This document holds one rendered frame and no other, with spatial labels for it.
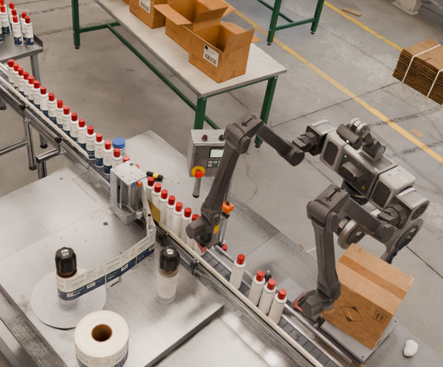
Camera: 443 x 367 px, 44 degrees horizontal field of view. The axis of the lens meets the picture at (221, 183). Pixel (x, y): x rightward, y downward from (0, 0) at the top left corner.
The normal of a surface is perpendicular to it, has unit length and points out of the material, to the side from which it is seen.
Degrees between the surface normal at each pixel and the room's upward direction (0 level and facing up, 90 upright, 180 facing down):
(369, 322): 90
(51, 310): 0
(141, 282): 0
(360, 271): 0
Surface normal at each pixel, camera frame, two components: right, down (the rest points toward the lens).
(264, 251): 0.13, -0.73
